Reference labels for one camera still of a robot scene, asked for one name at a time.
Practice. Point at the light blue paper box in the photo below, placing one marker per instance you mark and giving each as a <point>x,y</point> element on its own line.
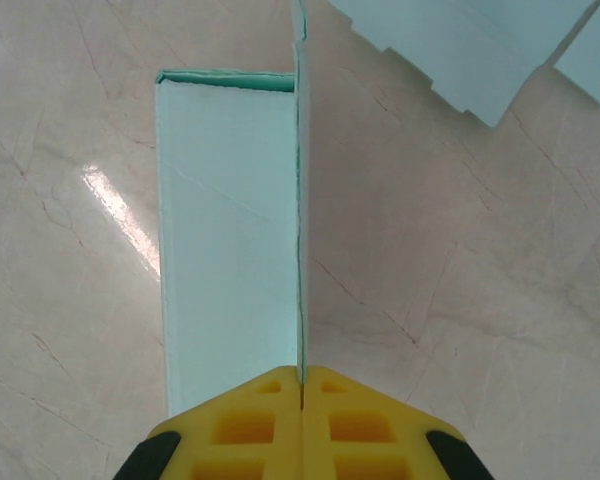
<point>470,55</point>
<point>230,225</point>

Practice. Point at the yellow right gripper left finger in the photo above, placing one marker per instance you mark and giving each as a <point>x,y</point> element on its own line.
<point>240,440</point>

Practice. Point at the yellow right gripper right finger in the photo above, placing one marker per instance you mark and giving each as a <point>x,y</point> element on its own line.
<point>370,440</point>

